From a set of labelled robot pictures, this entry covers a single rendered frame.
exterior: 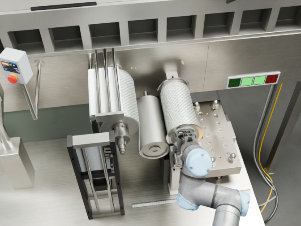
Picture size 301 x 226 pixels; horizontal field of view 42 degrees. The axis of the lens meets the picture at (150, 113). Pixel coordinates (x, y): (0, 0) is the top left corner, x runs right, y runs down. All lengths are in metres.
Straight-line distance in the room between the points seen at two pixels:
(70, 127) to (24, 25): 0.63
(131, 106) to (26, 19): 0.50
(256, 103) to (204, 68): 1.72
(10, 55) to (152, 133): 0.64
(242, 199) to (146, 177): 0.72
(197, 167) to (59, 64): 0.78
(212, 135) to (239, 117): 1.48
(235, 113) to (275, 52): 1.57
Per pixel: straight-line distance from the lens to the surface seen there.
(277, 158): 2.87
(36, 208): 1.86
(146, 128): 1.61
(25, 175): 1.83
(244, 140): 3.18
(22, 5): 1.02
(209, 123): 1.90
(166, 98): 1.63
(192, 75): 1.79
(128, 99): 1.49
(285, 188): 3.01
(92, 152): 1.41
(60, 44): 1.67
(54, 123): 1.96
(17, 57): 1.25
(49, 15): 1.53
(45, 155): 2.00
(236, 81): 1.87
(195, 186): 1.23
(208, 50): 1.71
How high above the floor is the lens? 2.49
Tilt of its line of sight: 49 degrees down
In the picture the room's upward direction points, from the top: 1 degrees counter-clockwise
